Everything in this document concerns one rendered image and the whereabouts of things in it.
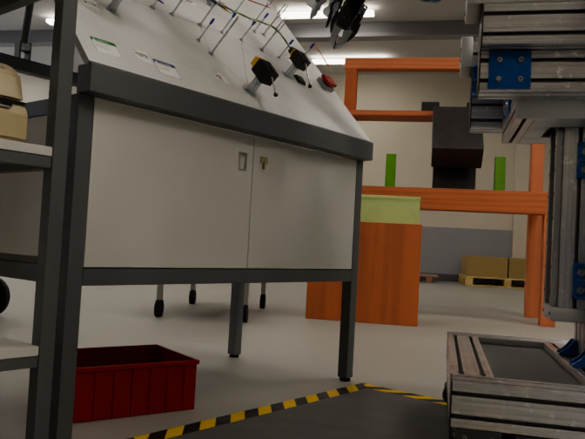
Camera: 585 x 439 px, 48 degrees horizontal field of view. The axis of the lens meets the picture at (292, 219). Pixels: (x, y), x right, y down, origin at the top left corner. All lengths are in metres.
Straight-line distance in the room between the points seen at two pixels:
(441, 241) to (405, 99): 2.52
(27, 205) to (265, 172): 0.69
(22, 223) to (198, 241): 0.44
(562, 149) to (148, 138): 1.03
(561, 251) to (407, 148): 9.77
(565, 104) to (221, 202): 0.92
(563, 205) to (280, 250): 0.84
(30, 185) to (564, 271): 1.32
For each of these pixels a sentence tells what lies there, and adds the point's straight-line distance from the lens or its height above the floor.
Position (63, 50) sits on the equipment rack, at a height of 0.87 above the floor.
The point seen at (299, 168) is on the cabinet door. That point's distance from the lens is 2.12.
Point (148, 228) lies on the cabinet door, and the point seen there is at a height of 0.50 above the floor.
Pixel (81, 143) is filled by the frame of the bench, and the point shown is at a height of 0.69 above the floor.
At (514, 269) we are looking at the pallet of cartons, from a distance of 10.31.
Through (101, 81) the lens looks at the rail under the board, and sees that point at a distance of 1.58.
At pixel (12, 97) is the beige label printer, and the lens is 1.52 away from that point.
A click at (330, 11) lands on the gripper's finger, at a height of 1.28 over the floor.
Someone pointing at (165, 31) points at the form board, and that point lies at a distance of 1.96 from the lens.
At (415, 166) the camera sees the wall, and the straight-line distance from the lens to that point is 11.38.
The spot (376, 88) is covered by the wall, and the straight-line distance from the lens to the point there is 11.68.
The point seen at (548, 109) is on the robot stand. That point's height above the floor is 0.82.
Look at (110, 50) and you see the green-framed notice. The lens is 1.67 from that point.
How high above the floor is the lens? 0.48
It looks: 2 degrees up
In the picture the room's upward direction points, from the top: 3 degrees clockwise
